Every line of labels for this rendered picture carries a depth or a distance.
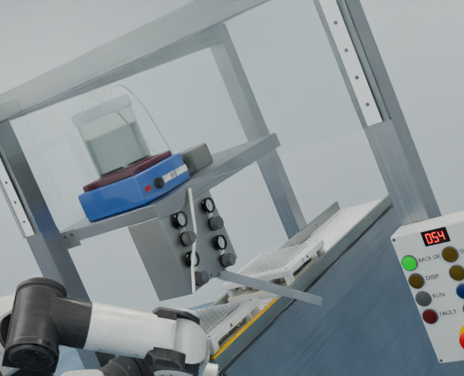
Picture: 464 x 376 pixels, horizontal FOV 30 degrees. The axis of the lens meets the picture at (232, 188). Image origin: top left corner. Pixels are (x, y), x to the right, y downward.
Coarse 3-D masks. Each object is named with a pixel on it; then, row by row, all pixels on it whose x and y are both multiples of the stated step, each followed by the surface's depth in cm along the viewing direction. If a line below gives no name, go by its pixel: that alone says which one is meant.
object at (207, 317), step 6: (228, 306) 230; (198, 312) 236; (204, 312) 235; (210, 312) 232; (216, 312) 230; (222, 312) 227; (204, 318) 230; (210, 318) 226; (216, 318) 225; (204, 324) 223
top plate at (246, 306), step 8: (224, 304) 237; (240, 304) 231; (248, 304) 228; (256, 304) 230; (232, 312) 227; (240, 312) 224; (248, 312) 226; (224, 320) 222; (232, 320) 220; (240, 320) 223; (216, 328) 218; (224, 328) 217; (208, 336) 214; (216, 336) 214; (208, 344) 213
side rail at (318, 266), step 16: (384, 208) 299; (368, 224) 286; (352, 240) 275; (336, 256) 265; (304, 272) 250; (320, 272) 255; (272, 304) 232; (256, 320) 225; (240, 336) 218; (224, 352) 211
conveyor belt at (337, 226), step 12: (360, 204) 325; (372, 204) 317; (336, 216) 322; (348, 216) 314; (360, 216) 306; (324, 228) 311; (336, 228) 303; (348, 228) 296; (312, 240) 301; (324, 240) 294; (336, 240) 287; (264, 300) 253
